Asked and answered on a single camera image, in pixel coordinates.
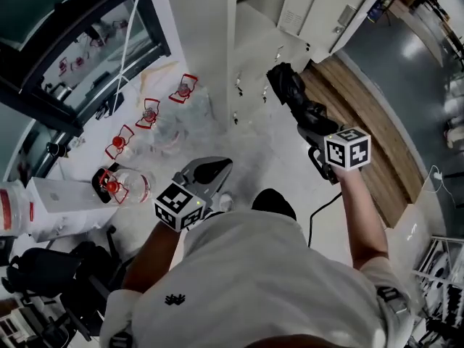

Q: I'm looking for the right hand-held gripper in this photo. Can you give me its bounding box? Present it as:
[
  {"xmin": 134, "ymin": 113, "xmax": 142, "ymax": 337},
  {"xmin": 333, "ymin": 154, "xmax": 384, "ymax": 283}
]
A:
[{"xmin": 297, "ymin": 121, "xmax": 372, "ymax": 186}]

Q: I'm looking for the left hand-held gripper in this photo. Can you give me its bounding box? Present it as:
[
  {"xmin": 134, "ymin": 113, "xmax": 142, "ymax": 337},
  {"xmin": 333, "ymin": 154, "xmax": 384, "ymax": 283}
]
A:
[{"xmin": 154, "ymin": 157, "xmax": 234, "ymax": 233}]

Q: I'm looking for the white metal locker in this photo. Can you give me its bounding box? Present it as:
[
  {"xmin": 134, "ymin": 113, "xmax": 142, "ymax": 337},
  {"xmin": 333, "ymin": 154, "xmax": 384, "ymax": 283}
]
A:
[{"xmin": 224, "ymin": 0, "xmax": 396, "ymax": 130}]

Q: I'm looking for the person's right forearm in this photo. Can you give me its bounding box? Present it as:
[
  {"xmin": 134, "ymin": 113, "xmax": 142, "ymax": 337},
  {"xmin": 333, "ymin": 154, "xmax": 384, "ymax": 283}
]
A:
[{"xmin": 331, "ymin": 165, "xmax": 391, "ymax": 270}]

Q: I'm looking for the person's left forearm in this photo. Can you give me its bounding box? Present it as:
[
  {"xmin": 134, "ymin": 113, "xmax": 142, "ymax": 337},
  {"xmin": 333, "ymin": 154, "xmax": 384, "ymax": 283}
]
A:
[{"xmin": 121, "ymin": 219, "xmax": 186, "ymax": 294}]

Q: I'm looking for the wooden floor platform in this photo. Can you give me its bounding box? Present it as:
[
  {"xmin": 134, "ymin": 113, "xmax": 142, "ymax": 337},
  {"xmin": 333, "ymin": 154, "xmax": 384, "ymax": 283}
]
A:
[{"xmin": 299, "ymin": 54, "xmax": 426, "ymax": 228}]

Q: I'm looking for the person's black shoe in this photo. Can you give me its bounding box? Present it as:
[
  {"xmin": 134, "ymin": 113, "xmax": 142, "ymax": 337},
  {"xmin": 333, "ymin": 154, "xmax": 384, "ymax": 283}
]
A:
[{"xmin": 251, "ymin": 188, "xmax": 298, "ymax": 222}]

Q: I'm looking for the person's white t-shirt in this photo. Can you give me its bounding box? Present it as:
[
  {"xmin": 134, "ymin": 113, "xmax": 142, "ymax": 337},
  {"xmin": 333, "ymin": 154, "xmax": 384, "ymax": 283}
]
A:
[{"xmin": 99, "ymin": 208, "xmax": 415, "ymax": 348}]

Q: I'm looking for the white cardboard box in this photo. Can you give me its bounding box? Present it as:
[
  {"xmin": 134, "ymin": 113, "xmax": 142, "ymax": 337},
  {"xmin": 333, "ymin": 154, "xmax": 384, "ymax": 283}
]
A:
[{"xmin": 27, "ymin": 177, "xmax": 109, "ymax": 214}]

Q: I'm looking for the black office chair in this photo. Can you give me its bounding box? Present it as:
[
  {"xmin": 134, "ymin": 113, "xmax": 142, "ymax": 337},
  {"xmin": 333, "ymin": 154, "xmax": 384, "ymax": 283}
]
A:
[{"xmin": 6, "ymin": 225, "xmax": 132, "ymax": 342}]

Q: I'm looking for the white metal rack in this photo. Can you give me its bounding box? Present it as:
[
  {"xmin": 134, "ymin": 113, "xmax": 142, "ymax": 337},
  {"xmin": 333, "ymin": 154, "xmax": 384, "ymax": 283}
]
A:
[{"xmin": 412, "ymin": 235, "xmax": 464, "ymax": 348}]

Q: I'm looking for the clear container with red label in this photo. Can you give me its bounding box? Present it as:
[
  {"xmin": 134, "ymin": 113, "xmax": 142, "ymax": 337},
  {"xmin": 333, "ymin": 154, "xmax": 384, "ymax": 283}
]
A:
[{"xmin": 0, "ymin": 179, "xmax": 36, "ymax": 237}]

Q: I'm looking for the black framed glass door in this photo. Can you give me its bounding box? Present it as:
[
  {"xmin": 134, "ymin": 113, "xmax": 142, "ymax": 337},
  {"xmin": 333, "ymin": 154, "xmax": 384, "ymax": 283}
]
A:
[{"xmin": 0, "ymin": 0, "xmax": 172, "ymax": 138}]

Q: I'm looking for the clear water jug red handle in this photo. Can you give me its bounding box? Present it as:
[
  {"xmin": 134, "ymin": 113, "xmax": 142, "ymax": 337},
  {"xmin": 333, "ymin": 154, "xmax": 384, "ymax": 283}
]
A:
[
  {"xmin": 136, "ymin": 98, "xmax": 189, "ymax": 139},
  {"xmin": 168, "ymin": 73, "xmax": 214, "ymax": 123},
  {"xmin": 104, "ymin": 124, "xmax": 177, "ymax": 163},
  {"xmin": 97, "ymin": 167, "xmax": 157, "ymax": 205}
]

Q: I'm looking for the black power cable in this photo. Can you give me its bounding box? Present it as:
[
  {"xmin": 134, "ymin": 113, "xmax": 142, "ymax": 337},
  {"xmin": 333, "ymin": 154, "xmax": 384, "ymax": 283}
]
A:
[{"xmin": 307, "ymin": 191, "xmax": 344, "ymax": 248}]

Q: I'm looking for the white charger cable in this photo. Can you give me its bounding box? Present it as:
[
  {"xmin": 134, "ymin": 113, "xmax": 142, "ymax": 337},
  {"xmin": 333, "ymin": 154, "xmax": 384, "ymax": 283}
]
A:
[{"xmin": 421, "ymin": 165, "xmax": 457, "ymax": 207}]

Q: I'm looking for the white hanging cord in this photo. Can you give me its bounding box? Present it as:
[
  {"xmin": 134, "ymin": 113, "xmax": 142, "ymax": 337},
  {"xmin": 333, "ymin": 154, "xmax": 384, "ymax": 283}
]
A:
[{"xmin": 115, "ymin": 0, "xmax": 146, "ymax": 105}]

